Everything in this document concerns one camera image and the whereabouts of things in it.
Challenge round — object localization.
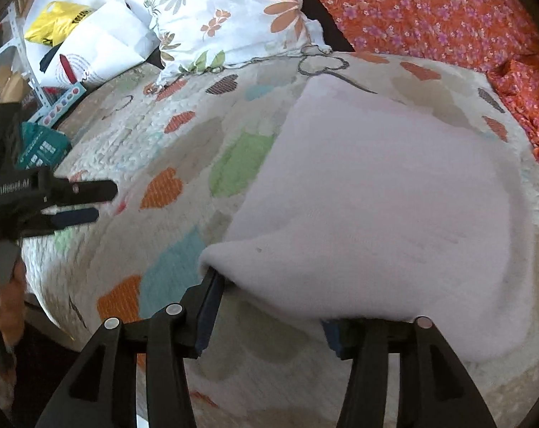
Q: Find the person's left hand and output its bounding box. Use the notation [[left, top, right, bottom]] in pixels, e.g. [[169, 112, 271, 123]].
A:
[[0, 259, 28, 348]]

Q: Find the white floral pillow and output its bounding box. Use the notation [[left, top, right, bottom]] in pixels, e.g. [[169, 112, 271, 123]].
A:
[[144, 0, 332, 87]]

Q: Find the teal box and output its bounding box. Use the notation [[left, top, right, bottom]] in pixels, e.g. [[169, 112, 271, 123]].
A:
[[17, 121, 71, 170]]

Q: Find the heart patterned quilt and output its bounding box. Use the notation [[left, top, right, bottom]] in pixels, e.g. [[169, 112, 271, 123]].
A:
[[0, 49, 539, 428]]

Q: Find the yellow plastic bag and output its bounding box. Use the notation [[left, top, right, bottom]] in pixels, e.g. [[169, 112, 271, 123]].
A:
[[24, 1, 94, 47]]

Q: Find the paint palette strip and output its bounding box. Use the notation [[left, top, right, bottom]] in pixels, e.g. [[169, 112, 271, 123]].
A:
[[26, 81, 87, 126]]

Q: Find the white slotted metal rack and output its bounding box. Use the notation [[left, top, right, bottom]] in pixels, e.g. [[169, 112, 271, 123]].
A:
[[0, 2, 56, 112]]

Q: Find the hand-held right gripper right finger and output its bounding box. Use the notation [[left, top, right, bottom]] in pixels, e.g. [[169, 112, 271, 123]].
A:
[[320, 316, 493, 428]]

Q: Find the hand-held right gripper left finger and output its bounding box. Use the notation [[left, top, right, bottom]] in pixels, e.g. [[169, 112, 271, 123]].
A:
[[35, 272, 228, 428]]

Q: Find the pale pink floral garment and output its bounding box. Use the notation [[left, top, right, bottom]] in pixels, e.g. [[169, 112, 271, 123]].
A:
[[200, 73, 538, 362]]

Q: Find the white plastic bag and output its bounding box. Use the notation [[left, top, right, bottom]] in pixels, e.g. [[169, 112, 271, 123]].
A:
[[40, 0, 161, 90]]

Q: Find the orange floral bed sheet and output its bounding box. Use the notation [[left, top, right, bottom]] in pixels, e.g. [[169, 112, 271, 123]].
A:
[[291, 0, 539, 210]]

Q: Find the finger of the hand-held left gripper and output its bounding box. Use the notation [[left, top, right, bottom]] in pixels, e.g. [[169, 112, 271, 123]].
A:
[[40, 180, 118, 208], [29, 207, 100, 235]]

